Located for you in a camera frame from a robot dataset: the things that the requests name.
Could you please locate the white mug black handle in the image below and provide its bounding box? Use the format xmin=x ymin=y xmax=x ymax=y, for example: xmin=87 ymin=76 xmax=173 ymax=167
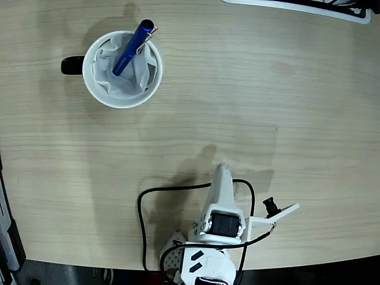
xmin=61 ymin=29 xmax=164 ymax=109

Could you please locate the black cable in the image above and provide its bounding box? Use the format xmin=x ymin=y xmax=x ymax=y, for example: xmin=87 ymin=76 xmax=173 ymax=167
xmin=137 ymin=178 xmax=277 ymax=285

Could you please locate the dark mat with pale border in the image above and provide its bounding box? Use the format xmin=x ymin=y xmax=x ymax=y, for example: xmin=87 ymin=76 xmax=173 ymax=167
xmin=222 ymin=0 xmax=372 ymax=25

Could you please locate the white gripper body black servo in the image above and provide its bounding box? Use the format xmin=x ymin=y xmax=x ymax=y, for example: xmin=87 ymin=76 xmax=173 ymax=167
xmin=189 ymin=204 xmax=248 ymax=246

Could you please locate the blue metallic pen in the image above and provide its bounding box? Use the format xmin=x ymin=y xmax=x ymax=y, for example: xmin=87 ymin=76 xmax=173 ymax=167
xmin=112 ymin=19 xmax=159 ymax=77

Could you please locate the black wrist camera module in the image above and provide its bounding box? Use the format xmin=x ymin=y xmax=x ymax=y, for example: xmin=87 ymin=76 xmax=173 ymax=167
xmin=262 ymin=196 xmax=282 ymax=219

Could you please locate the crumpled white tissue paper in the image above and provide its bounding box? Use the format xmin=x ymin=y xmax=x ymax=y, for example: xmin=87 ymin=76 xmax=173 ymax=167
xmin=91 ymin=33 xmax=157 ymax=100

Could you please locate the white camera bracket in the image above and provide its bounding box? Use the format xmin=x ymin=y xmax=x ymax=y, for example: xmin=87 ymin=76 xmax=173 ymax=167
xmin=245 ymin=202 xmax=300 ymax=242

